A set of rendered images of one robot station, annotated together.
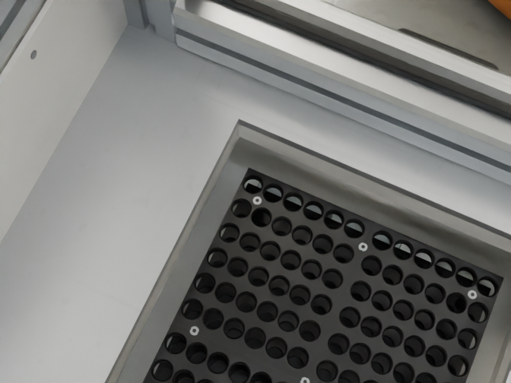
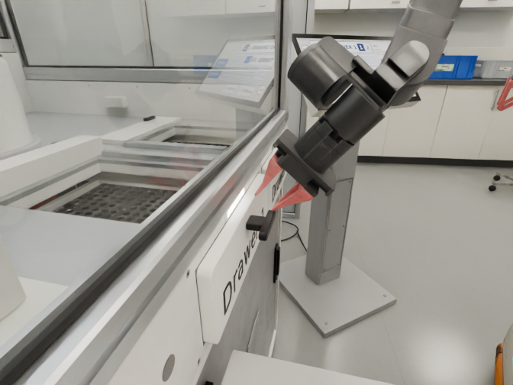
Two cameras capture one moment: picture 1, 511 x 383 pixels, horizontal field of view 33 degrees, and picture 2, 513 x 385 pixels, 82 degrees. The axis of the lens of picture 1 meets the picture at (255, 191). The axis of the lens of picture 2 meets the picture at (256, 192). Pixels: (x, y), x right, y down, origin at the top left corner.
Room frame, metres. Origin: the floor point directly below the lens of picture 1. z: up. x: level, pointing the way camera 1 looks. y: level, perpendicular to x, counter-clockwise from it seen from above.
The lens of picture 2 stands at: (0.11, -0.79, 1.13)
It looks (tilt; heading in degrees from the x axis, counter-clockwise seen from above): 25 degrees down; 82
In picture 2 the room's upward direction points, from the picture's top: straight up
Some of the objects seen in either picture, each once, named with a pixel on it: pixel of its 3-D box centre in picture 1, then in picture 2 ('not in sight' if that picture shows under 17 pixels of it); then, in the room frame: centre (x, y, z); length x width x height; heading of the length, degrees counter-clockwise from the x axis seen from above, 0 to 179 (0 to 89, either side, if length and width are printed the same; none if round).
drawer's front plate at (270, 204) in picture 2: not in sight; (277, 169); (0.26, -0.11, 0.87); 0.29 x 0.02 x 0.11; 69
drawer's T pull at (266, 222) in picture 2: not in sight; (259, 223); (0.17, -0.41, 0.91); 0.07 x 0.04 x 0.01; 69
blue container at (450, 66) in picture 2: not in sight; (436, 66); (2.48, 2.36, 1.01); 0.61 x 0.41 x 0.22; 166
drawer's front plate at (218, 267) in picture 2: not in sight; (242, 239); (0.14, -0.40, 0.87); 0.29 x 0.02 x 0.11; 69
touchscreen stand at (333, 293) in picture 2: not in sight; (338, 202); (0.66, 0.39, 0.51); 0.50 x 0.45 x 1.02; 109
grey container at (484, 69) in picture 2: not in sight; (496, 69); (3.12, 2.28, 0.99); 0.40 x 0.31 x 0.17; 166
